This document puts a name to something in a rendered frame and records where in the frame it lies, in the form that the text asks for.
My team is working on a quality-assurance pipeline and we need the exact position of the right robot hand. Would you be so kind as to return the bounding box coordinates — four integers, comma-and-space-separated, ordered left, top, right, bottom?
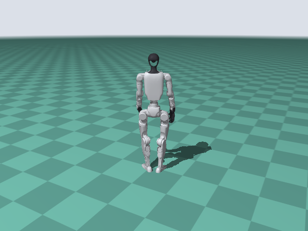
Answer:
169, 107, 175, 123

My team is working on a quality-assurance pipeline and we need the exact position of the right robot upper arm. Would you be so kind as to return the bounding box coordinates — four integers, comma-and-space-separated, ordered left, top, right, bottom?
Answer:
163, 73, 173, 97

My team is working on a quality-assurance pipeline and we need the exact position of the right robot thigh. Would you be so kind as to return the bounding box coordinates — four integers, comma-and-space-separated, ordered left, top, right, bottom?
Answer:
156, 110, 169, 147

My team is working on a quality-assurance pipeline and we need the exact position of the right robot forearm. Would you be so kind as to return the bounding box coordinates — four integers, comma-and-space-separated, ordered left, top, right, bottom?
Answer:
168, 91, 176, 111

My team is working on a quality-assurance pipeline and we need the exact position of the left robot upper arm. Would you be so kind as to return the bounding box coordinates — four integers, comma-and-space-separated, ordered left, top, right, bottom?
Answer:
136, 73, 144, 97

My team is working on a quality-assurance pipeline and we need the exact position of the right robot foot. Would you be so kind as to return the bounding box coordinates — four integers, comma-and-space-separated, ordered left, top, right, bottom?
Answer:
155, 165, 167, 173

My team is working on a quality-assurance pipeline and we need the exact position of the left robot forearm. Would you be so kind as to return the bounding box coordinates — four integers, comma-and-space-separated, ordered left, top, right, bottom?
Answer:
136, 92, 142, 109

